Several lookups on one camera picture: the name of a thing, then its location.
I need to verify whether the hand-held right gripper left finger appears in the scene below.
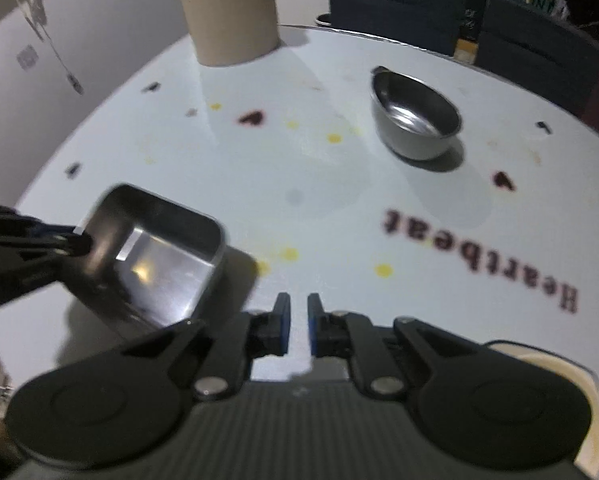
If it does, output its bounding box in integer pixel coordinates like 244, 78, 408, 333
122, 292, 292, 401

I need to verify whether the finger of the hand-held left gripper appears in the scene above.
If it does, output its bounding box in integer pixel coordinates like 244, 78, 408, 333
0, 236, 92, 308
0, 202, 80, 241

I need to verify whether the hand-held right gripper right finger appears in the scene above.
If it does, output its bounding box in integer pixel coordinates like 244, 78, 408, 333
307, 292, 485, 396

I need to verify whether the rectangular steel container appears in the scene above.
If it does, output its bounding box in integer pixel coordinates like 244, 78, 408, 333
66, 183, 226, 333

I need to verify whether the cream bowl with handles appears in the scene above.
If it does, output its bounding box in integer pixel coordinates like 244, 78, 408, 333
489, 340, 599, 478

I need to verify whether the small round steel bowl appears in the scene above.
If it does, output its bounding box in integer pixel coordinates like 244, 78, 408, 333
370, 66, 463, 161

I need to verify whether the beige thermos jug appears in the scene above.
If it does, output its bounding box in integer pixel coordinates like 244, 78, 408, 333
178, 0, 280, 67

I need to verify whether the dark blue chair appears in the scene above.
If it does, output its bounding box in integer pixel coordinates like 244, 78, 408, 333
479, 0, 599, 116
328, 0, 471, 56

